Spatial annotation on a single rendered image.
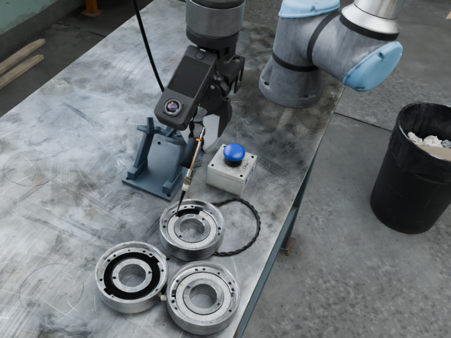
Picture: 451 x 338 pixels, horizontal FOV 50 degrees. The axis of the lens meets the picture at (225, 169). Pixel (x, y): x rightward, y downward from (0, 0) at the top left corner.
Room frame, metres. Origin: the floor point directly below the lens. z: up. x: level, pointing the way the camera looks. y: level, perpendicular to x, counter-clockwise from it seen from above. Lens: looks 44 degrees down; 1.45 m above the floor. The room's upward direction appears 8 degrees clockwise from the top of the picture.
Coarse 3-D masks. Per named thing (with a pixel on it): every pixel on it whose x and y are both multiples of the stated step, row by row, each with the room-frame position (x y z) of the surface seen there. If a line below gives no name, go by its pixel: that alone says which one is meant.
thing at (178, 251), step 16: (176, 208) 0.52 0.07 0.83; (208, 208) 0.53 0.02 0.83; (160, 224) 0.48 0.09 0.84; (176, 224) 0.49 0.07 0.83; (192, 224) 0.51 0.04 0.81; (208, 224) 0.50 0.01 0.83; (224, 224) 0.49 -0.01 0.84; (160, 240) 0.46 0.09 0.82; (192, 240) 0.46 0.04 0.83; (176, 256) 0.44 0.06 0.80; (192, 256) 0.44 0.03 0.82; (208, 256) 0.45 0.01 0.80
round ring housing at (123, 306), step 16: (112, 256) 0.41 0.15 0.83; (160, 256) 0.42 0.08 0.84; (96, 272) 0.37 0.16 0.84; (128, 272) 0.40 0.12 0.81; (144, 272) 0.40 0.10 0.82; (160, 272) 0.40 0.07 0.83; (128, 288) 0.36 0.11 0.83; (160, 288) 0.36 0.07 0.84; (112, 304) 0.33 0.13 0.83; (128, 304) 0.33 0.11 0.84; (144, 304) 0.34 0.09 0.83
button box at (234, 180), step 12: (216, 156) 0.64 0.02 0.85; (252, 156) 0.66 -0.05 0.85; (216, 168) 0.61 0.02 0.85; (228, 168) 0.62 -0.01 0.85; (240, 168) 0.62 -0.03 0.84; (252, 168) 0.64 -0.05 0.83; (216, 180) 0.61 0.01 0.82; (228, 180) 0.60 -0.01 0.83; (240, 180) 0.60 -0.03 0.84; (240, 192) 0.60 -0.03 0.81
